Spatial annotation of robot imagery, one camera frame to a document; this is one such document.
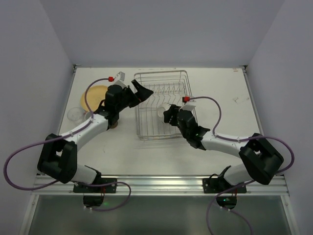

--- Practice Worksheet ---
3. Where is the white striped bowl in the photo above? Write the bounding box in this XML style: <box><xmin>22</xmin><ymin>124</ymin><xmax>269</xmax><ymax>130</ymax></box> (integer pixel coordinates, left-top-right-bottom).
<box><xmin>157</xmin><ymin>103</ymin><xmax>171</xmax><ymax>123</ymax></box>

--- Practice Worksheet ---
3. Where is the white brown cup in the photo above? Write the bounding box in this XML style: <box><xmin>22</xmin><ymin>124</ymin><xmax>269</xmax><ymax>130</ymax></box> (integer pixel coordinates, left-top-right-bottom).
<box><xmin>108</xmin><ymin>121</ymin><xmax>118</xmax><ymax>129</ymax></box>

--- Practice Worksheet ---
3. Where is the yellow plate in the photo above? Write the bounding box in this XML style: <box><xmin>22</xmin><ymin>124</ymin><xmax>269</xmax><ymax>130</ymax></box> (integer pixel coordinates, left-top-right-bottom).
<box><xmin>87</xmin><ymin>85</ymin><xmax>108</xmax><ymax>112</ymax></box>

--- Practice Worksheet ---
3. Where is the pink mug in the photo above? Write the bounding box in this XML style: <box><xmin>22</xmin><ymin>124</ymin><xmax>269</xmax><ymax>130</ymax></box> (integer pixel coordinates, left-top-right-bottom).
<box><xmin>84</xmin><ymin>112</ymin><xmax>91</xmax><ymax>120</ymax></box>

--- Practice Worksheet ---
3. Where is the clear glass tumbler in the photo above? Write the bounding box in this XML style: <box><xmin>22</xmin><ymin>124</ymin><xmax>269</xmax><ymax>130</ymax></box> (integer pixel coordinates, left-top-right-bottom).
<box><xmin>67</xmin><ymin>107</ymin><xmax>84</xmax><ymax>125</ymax></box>

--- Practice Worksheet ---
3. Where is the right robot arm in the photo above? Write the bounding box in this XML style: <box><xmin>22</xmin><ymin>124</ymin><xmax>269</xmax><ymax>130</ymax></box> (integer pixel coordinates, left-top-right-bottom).
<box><xmin>157</xmin><ymin>104</ymin><xmax>284</xmax><ymax>192</ymax></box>

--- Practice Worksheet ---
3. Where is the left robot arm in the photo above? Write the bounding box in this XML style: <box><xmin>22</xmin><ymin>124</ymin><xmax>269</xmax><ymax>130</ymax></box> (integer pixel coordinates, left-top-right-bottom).
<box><xmin>37</xmin><ymin>80</ymin><xmax>154</xmax><ymax>185</ymax></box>

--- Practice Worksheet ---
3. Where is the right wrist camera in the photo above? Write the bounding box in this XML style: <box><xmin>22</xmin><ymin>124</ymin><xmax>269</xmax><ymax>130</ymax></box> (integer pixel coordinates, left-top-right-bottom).
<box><xmin>180</xmin><ymin>100</ymin><xmax>197</xmax><ymax>112</ymax></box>

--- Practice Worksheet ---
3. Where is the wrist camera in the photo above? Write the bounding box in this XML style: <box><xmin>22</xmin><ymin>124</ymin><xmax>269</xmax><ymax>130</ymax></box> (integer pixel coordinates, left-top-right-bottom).
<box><xmin>180</xmin><ymin>100</ymin><xmax>197</xmax><ymax>112</ymax></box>
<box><xmin>113</xmin><ymin>71</ymin><xmax>127</xmax><ymax>88</ymax></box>

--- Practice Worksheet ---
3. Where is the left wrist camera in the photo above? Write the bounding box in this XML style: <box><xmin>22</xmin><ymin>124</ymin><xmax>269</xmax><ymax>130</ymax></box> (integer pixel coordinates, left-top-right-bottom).
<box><xmin>113</xmin><ymin>71</ymin><xmax>127</xmax><ymax>88</ymax></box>

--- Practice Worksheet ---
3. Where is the wire dish rack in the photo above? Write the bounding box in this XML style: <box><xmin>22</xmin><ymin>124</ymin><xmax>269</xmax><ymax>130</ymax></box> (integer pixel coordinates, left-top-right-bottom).
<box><xmin>134</xmin><ymin>70</ymin><xmax>192</xmax><ymax>141</ymax></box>

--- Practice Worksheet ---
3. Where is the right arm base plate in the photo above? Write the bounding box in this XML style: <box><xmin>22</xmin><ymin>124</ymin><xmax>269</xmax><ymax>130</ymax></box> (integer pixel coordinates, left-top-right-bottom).
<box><xmin>202</xmin><ymin>177</ymin><xmax>233</xmax><ymax>194</ymax></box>

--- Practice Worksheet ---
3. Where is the aluminium mounting rail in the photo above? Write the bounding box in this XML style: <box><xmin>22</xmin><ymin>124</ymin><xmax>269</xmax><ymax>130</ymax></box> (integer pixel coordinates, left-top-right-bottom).
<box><xmin>31</xmin><ymin>175</ymin><xmax>289</xmax><ymax>196</ymax></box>

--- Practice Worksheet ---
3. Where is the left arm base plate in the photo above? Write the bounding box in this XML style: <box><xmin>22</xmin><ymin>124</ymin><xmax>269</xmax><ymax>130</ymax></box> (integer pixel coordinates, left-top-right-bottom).
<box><xmin>73</xmin><ymin>177</ymin><xmax>117</xmax><ymax>193</ymax></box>

